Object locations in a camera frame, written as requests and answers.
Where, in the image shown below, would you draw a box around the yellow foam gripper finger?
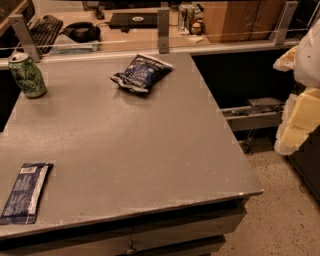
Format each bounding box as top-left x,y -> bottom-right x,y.
274,88 -> 320,156
273,46 -> 297,72

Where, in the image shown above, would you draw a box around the black laptop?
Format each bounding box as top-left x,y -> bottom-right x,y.
109,13 -> 157,29

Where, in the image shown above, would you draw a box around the cans on back desk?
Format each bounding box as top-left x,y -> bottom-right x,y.
178,3 -> 203,35

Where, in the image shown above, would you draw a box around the metal bracket post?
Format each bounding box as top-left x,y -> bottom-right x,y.
273,0 -> 298,45
157,7 -> 169,54
9,14 -> 41,62

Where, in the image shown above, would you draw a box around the table drawer front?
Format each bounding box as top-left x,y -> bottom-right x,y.
0,206 -> 246,256

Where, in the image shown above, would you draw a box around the left metal bracket post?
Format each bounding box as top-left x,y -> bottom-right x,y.
9,14 -> 41,62

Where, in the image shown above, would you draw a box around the flat blue snack wrapper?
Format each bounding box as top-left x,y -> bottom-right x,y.
0,163 -> 53,225

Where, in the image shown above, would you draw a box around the metal shelf rail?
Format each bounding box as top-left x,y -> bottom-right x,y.
221,97 -> 284,132

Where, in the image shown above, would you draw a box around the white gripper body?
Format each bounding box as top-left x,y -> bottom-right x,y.
294,19 -> 320,88

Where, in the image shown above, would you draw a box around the right metal bracket post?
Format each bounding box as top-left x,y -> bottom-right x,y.
273,0 -> 298,45

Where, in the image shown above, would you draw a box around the green soda can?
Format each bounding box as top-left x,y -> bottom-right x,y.
8,52 -> 47,98

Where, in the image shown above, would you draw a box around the middle metal bracket post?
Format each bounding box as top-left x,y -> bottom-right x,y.
157,7 -> 169,54

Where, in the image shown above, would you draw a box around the black headphones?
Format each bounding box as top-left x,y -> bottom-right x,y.
62,22 -> 101,43

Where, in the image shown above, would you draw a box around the blue chip bag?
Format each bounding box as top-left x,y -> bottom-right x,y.
110,54 -> 173,93

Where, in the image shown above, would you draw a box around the wooden cabinet box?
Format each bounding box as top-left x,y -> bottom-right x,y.
202,0 -> 287,43

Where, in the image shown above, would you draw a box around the black keyboard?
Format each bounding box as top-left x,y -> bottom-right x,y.
27,15 -> 63,55

